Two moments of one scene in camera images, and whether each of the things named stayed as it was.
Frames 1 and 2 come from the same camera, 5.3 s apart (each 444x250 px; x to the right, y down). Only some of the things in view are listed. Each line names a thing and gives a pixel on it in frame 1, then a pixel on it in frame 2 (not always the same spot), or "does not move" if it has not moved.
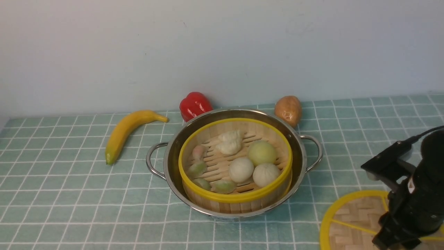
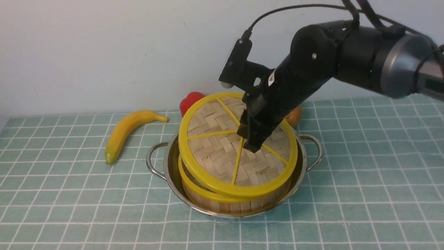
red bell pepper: x=195 y=103 does not move
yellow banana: x=128 y=122 does not move
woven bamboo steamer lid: x=352 y=223 -> x=213 y=158
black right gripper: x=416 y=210 -> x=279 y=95
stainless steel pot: x=163 y=159 does not move
